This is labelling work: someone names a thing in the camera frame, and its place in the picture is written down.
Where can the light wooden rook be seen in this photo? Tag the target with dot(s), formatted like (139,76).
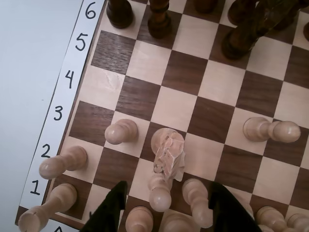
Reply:
(55,203)

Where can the light wooden bishop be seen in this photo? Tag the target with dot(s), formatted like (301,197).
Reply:
(138,220)

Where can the wooden chessboard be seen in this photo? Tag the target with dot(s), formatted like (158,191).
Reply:
(193,96)

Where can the dark wooden bishop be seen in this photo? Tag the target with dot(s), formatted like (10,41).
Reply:
(120,14)

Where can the light wooden queen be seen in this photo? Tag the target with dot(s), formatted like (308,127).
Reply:
(176,222)

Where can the dark wooden knight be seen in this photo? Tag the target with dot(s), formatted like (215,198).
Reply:
(239,43)

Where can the light wooden pawn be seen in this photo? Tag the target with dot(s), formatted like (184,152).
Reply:
(120,131)
(159,200)
(195,195)
(258,129)
(298,223)
(72,157)
(270,217)

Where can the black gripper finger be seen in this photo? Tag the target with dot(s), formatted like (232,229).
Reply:
(108,212)
(229,215)

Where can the white number label strip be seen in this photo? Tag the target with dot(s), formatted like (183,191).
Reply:
(60,96)

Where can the light wooden knight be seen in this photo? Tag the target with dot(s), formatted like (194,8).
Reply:
(166,149)

